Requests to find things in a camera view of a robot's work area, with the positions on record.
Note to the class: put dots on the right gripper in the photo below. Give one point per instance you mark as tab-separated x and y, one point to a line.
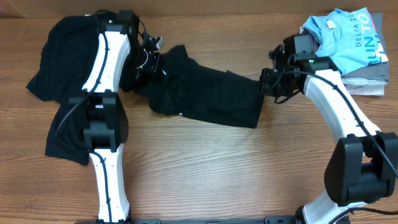
264	86

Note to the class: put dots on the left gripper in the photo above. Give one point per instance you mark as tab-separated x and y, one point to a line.
155	66

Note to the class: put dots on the black t-shirt with logo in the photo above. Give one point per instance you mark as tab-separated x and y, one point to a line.
189	89

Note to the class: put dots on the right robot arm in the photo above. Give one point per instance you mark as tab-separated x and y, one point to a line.
363	166

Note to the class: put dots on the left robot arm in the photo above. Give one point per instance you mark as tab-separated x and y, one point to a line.
123	45

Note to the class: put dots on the black shirt on pile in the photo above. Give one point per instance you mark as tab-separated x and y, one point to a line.
66	62

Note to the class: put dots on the light blue folded t-shirt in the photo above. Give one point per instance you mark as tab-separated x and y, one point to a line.
348	38

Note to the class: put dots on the white mesh folded shirt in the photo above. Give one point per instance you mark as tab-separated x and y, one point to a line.
370	88

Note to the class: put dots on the dark grey folded shirt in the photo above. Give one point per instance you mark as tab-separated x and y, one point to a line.
355	44

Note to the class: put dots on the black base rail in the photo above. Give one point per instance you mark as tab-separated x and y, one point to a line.
211	221

